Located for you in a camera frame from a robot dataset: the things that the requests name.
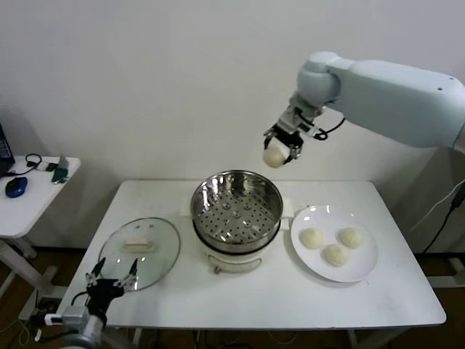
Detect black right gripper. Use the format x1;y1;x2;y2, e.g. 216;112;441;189
263;123;306;164

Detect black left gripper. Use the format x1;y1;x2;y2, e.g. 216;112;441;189
84;257;140;318

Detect white steamed baozi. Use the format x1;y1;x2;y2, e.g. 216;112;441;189
299;228;324;251
262;140;294;168
322;243;352;268
339;227;366;250

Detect glass lid with cream handle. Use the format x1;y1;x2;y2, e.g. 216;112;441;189
97;217;182;292

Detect stainless steel steamer basket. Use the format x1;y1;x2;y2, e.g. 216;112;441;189
180;169;294;252

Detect black floor power strip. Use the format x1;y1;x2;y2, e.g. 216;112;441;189
36;297;60;321

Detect white side table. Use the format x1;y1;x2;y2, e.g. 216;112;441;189
0;156;81;302

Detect green circuit board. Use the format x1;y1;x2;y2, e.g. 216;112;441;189
50;155;70;185

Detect cream electric cooker pot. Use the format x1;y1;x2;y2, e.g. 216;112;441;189
180;198;294;273

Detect blue computer mouse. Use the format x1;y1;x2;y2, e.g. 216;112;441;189
4;177;29;199

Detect white round plate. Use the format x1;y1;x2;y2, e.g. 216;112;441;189
289;204;379;284

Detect black laptop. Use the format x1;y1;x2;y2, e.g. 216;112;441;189
0;121;17;179

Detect white stand base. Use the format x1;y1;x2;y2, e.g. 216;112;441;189
423;254;465;289

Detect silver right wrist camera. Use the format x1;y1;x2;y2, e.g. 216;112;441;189
281;105;313;132

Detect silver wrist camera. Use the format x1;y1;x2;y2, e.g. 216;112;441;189
60;305;90;325
281;105;313;132

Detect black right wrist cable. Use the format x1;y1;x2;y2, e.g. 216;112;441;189
308;116;346;141

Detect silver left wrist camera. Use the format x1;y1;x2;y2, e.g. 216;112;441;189
60;305;90;325

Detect black coiled cable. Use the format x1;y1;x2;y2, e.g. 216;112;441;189
7;153;44;177

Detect white wall cable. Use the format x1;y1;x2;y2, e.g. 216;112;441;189
408;180;465;233

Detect black power cable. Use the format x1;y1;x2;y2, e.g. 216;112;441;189
423;188;465;254

